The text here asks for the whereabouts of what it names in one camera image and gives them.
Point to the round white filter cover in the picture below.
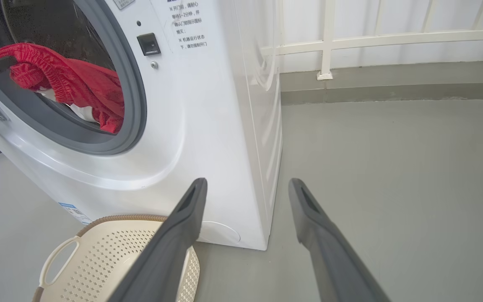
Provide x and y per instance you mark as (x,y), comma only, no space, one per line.
(220,233)

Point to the cream perforated basket brown rim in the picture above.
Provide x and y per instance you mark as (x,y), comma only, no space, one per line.
(99,260)

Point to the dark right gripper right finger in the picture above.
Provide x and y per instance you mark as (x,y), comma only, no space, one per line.
(333,260)

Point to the QR code sticker strip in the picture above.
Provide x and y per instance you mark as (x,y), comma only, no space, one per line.
(124,3)

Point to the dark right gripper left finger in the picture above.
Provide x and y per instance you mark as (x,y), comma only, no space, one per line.
(170,251)

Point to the blue energy label sticker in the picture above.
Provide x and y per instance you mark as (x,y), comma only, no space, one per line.
(75,213)

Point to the white front-load washing machine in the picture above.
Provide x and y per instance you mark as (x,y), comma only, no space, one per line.
(208,126)

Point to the red and white garment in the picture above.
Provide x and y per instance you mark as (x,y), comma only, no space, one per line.
(78,84)

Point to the grey rubber door seal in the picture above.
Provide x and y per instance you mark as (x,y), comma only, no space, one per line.
(134,105)

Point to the black door latch socket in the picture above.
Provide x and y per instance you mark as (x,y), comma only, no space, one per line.
(149,44)

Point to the white metal railing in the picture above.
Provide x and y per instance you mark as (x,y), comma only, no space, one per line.
(392,40)

